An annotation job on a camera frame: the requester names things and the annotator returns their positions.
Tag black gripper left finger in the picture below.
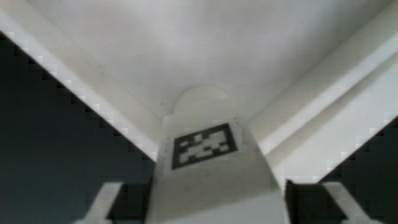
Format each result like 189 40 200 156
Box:
72 182 150 224

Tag white square table top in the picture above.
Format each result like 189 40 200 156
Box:
0 0 398 182

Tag white table leg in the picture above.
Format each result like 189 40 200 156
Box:
145 86 289 224

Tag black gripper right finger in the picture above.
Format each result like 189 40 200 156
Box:
283 180 383 224

